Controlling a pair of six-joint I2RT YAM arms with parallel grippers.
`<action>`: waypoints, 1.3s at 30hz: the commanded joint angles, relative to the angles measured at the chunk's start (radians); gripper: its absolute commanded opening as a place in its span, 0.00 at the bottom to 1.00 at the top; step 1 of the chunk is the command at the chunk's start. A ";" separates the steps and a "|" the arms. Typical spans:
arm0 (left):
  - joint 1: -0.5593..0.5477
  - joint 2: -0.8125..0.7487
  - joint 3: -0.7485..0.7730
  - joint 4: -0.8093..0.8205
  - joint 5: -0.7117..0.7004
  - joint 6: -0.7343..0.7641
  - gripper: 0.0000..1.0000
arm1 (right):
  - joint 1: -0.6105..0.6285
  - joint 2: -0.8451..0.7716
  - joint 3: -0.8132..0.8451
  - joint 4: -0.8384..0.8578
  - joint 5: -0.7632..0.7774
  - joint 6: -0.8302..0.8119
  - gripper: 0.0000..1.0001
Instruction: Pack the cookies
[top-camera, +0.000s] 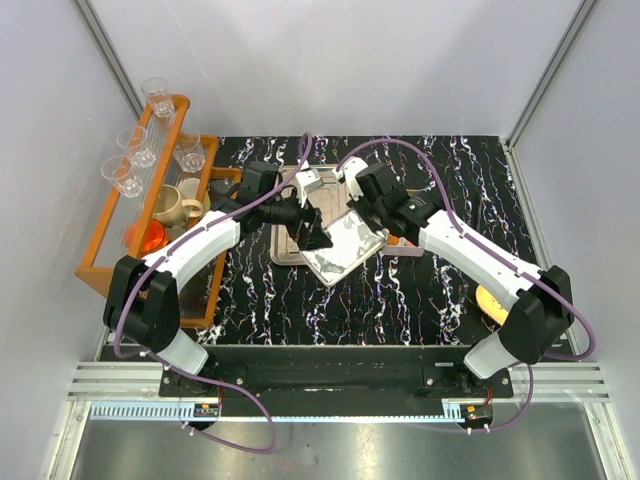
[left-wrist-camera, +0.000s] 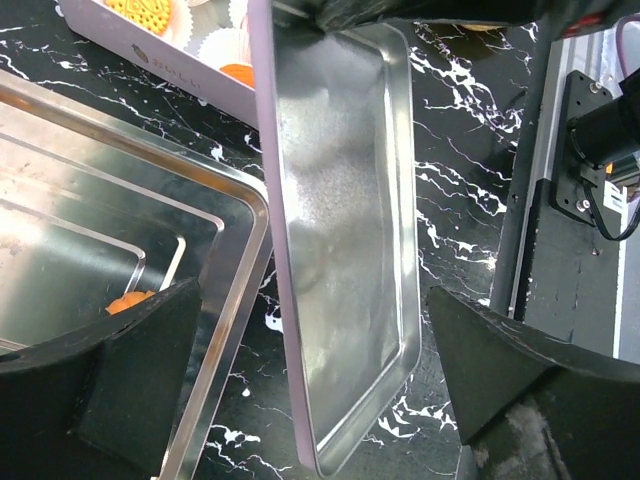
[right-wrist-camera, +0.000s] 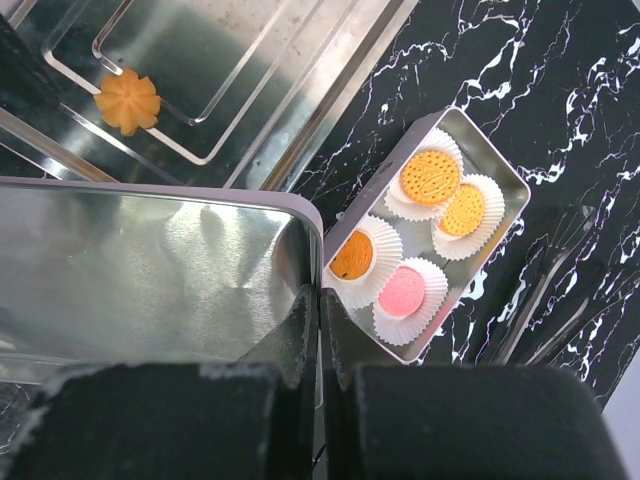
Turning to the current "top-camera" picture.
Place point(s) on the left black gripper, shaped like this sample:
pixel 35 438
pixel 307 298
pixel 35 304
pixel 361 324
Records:
pixel 313 236

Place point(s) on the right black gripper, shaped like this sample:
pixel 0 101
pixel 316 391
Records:
pixel 358 204

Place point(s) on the silver tin lid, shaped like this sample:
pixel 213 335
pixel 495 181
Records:
pixel 353 243

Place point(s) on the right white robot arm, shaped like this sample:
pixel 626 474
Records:
pixel 537 301

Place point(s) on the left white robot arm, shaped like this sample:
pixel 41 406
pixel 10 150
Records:
pixel 143 300

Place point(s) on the cream paper liner stack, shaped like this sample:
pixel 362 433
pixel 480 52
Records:
pixel 189 188

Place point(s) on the yellow plastic plate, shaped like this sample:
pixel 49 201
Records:
pixel 489 305

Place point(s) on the beige ceramic cup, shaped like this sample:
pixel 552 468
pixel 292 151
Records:
pixel 172 209

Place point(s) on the orange wooden rack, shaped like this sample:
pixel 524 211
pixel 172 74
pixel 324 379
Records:
pixel 126 225

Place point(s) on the clear glass cup lower shelf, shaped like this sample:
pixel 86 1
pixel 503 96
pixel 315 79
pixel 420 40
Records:
pixel 189 152

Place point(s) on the orange plastic cup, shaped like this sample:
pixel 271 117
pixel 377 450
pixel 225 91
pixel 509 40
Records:
pixel 155 238

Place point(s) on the clear glass cup middle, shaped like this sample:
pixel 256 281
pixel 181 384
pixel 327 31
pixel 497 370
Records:
pixel 137 146

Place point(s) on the clear glass cup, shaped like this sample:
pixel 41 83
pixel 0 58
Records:
pixel 137 146
pixel 119 171
pixel 155 91

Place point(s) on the clear glass cup near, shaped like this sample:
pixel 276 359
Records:
pixel 119 171

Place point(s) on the clear glass cup far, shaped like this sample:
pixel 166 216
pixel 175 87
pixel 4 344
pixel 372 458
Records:
pixel 155 91

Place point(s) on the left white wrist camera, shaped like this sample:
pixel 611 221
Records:
pixel 307 181

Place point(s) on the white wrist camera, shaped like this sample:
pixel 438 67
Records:
pixel 307 181
pixel 347 173

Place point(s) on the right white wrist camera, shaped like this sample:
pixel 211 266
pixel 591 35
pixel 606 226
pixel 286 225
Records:
pixel 347 173

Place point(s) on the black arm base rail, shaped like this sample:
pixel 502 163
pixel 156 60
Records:
pixel 339 382

